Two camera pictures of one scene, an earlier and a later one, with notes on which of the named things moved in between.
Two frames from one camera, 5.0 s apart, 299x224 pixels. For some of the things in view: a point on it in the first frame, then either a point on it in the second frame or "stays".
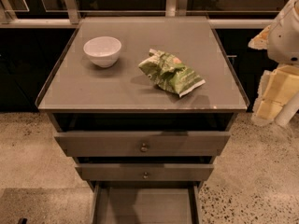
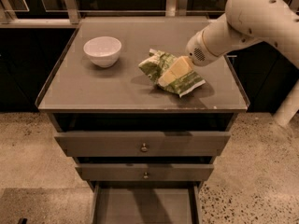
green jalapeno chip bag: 169,73 stays
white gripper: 284,42 -> 196,50
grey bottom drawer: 146,202 stays
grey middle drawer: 145,172 stays
